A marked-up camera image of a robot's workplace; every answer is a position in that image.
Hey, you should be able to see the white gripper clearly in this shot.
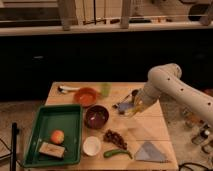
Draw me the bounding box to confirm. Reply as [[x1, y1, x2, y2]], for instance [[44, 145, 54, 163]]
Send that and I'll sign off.
[[133, 83, 160, 114]]

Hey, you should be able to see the yellow banana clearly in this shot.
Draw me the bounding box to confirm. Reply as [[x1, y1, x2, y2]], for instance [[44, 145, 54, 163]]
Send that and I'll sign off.
[[124, 106, 142, 117]]

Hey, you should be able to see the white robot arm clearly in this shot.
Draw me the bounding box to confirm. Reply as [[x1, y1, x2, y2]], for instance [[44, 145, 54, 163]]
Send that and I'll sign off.
[[134, 63, 213, 127]]

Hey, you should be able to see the dark purple bowl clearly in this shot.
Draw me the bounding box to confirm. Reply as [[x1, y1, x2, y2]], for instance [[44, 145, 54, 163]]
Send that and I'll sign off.
[[85, 105, 109, 129]]

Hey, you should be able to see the orange bowl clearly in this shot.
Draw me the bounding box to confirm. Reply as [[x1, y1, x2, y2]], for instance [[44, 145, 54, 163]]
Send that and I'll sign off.
[[73, 87, 98, 107]]

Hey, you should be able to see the small white bowl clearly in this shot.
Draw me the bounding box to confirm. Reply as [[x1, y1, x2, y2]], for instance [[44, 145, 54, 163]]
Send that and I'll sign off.
[[83, 136, 101, 156]]

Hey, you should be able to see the dark metal cup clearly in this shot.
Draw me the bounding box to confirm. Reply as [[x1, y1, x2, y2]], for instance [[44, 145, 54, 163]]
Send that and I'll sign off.
[[131, 89, 139, 102]]

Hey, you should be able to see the metal spoon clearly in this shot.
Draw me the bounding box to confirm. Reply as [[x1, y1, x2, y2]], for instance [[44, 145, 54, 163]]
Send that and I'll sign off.
[[112, 94, 130, 109]]

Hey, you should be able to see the green plastic cup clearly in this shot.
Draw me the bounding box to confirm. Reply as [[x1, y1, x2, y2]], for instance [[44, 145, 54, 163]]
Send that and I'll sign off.
[[100, 82, 111, 98]]

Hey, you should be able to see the bunch of dark grapes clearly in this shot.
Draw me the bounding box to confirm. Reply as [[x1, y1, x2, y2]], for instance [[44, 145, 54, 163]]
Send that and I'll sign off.
[[103, 130, 127, 150]]

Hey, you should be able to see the grey folded cloth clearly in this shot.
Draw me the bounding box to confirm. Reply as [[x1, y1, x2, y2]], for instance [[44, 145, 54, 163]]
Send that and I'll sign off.
[[134, 141, 167, 163]]

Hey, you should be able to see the green cucumber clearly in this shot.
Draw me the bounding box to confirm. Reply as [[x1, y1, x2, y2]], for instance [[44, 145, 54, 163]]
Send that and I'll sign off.
[[103, 149, 132, 159]]

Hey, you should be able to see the green plastic tray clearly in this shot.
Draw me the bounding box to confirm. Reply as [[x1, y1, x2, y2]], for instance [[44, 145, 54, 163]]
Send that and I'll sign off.
[[23, 104, 83, 168]]

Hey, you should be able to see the red yellow apple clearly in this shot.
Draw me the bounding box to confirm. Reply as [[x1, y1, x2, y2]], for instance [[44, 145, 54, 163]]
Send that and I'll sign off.
[[50, 130, 64, 144]]

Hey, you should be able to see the brown sponge block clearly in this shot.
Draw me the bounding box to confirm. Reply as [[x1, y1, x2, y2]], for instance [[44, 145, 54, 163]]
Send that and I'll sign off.
[[39, 142, 65, 158]]

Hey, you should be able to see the black stand post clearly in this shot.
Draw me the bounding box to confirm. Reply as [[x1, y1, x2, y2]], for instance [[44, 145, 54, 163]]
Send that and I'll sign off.
[[10, 122, 19, 171]]

